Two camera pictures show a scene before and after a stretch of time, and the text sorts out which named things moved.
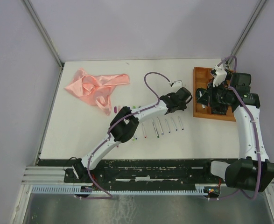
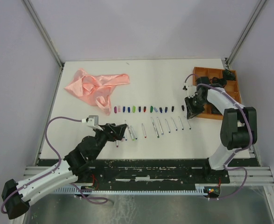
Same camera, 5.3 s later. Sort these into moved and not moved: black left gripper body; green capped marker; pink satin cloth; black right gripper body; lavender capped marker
Moved: black left gripper body; black right gripper body
Not moved: green capped marker; pink satin cloth; lavender capped marker
